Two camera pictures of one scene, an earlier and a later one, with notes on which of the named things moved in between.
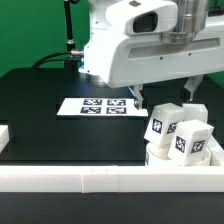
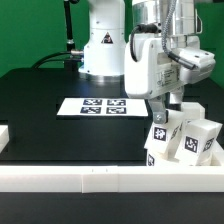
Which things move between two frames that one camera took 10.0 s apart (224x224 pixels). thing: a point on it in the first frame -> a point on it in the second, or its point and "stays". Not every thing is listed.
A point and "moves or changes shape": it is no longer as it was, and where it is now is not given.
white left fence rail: (4, 136) stays
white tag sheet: (100, 107) stays
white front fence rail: (97, 179) stays
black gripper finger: (137, 89) -> (158, 105)
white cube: (164, 118) moves or changes shape
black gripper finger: (191, 83) -> (173, 100)
